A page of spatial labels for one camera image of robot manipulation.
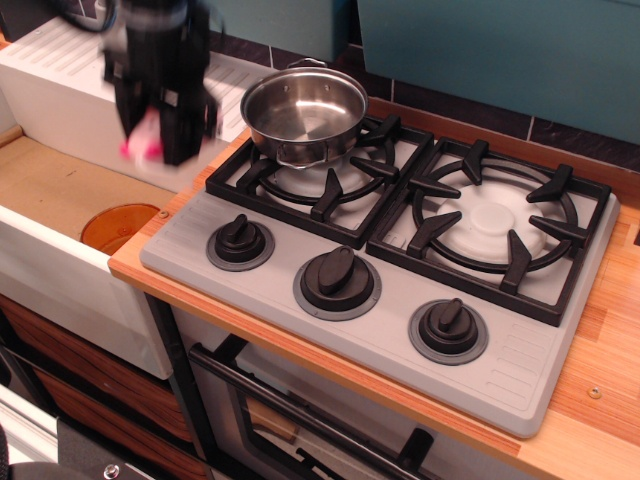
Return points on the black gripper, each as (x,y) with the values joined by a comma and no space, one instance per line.
(162,71)

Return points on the pink stuffed pig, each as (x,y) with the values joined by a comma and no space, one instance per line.
(144,144)

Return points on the stainless steel pan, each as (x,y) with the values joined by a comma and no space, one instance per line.
(306,114)

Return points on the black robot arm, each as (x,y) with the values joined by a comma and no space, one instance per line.
(113,16)

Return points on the black left stove knob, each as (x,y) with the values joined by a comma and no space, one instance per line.
(240,245)

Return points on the black stove knob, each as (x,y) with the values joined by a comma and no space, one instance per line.
(240,245)
(448,332)
(337,286)

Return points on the black middle stove knob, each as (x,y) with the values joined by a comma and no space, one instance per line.
(337,286)

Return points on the black right stove knob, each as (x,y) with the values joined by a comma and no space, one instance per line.
(448,332)

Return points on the grey toy stove top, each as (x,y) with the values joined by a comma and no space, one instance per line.
(509,385)

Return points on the white toy sink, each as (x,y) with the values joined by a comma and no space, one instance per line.
(60,167)

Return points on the orange plastic bowl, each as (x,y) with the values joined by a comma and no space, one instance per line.
(109,230)

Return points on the black left burner grate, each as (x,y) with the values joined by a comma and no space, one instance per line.
(341,200)

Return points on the black burner grate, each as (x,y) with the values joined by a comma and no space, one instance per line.
(523,237)
(341,200)

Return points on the wooden drawer cabinet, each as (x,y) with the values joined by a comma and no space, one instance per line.
(114,402)

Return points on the black right burner grate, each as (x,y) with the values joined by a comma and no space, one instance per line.
(523,237)

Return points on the oven door with black handle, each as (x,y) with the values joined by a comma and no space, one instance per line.
(288,423)

